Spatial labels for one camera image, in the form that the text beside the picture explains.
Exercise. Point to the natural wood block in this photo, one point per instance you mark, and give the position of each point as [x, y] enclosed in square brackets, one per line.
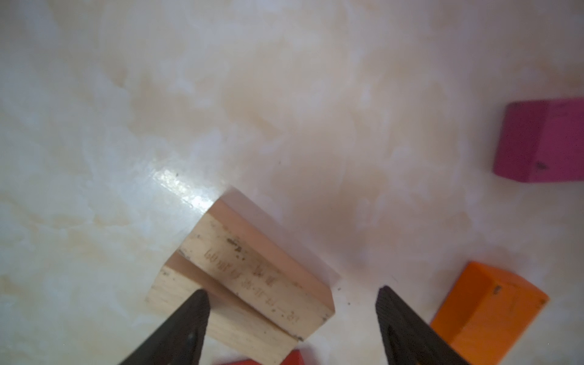
[234, 252]
[232, 322]

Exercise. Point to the magenta block far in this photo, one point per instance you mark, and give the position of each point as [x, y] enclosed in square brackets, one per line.
[541, 141]

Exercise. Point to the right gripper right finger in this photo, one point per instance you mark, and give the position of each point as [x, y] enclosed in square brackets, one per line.
[407, 339]

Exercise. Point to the orange block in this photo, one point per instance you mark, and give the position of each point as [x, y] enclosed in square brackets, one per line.
[486, 312]

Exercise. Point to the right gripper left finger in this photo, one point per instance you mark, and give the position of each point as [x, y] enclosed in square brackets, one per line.
[180, 339]

